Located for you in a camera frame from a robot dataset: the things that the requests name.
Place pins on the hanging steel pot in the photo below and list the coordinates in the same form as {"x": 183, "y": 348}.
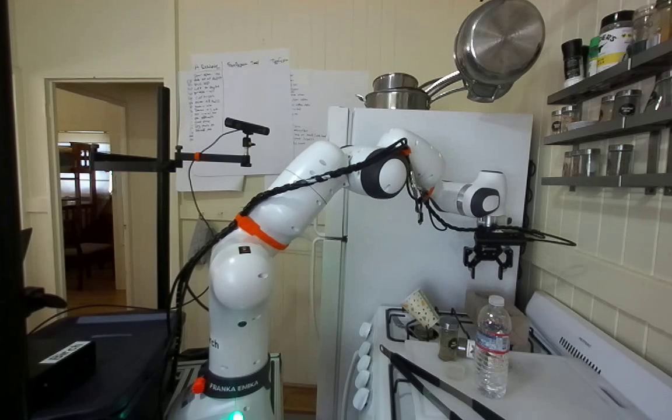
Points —
{"x": 496, "y": 44}

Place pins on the white stove knob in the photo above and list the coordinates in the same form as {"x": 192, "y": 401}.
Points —
{"x": 363, "y": 362}
{"x": 366, "y": 348}
{"x": 366, "y": 329}
{"x": 361, "y": 398}
{"x": 363, "y": 379}

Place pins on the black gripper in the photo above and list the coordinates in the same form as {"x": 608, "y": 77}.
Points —
{"x": 496, "y": 243}

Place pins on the paper notes on wall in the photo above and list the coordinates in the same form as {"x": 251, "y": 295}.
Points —
{"x": 264, "y": 89}

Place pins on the white gas stove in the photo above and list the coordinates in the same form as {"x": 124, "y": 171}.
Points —
{"x": 575, "y": 374}

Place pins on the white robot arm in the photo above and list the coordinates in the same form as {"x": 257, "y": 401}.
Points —
{"x": 239, "y": 381}

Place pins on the steel pot on fridge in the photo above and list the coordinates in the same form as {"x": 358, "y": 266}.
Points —
{"x": 398, "y": 91}

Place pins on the white refrigerator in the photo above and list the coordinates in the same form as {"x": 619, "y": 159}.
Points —
{"x": 377, "y": 253}

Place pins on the black stove grate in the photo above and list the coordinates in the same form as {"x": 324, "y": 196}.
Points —
{"x": 402, "y": 327}

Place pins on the grey pepper shaker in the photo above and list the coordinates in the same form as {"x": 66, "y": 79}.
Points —
{"x": 449, "y": 336}

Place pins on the black camera on stand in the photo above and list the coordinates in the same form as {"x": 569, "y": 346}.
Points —
{"x": 246, "y": 127}

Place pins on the steel spice rack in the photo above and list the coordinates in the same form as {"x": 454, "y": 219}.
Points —
{"x": 628, "y": 145}

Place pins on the black table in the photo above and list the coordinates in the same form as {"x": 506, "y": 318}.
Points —
{"x": 87, "y": 367}

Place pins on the polka dot paper cup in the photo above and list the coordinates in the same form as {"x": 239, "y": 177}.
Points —
{"x": 421, "y": 309}

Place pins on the clear plastic water bottle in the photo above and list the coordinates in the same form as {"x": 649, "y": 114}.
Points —
{"x": 493, "y": 355}

